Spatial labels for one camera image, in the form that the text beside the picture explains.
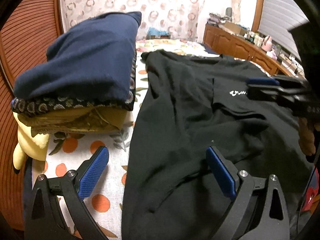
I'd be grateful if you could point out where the mustard yellow folded blanket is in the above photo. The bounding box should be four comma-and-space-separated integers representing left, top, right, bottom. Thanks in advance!
14, 107, 133, 134

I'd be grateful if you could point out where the circle patterned sheer curtain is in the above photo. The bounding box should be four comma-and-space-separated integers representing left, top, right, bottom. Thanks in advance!
60, 0, 231, 41

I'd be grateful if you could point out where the floral bed quilt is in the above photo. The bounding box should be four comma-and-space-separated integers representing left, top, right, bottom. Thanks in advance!
136, 39, 219, 57

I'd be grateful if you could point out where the wooden sideboard cabinet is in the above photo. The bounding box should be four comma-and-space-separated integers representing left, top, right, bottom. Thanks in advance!
203, 24, 303, 78

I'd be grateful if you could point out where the cardboard box on cabinet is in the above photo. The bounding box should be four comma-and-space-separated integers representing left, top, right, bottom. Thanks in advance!
223, 22, 248, 36

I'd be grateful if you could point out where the black printed t-shirt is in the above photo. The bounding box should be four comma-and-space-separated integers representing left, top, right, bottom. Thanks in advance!
121, 50, 312, 239

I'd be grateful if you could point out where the navy blue folded blanket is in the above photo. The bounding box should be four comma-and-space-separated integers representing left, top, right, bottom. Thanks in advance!
11, 11, 142, 117

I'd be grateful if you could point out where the pink kettle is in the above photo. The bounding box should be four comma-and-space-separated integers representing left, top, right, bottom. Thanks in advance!
261, 35, 272, 52

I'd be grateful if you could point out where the grey window blind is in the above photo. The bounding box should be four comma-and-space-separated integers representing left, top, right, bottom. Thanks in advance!
258, 0, 308, 59

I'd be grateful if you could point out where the blue item in box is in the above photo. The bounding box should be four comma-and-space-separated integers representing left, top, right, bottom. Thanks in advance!
146, 28, 171, 40

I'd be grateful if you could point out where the yellow plush toy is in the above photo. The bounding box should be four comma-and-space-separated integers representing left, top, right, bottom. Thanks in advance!
13, 112, 49, 170

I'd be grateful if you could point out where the person right hand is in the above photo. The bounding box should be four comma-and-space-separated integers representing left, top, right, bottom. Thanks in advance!
298, 118, 316, 156

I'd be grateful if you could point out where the orange print bed sheet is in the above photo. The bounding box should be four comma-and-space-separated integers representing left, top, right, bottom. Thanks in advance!
25, 60, 148, 239

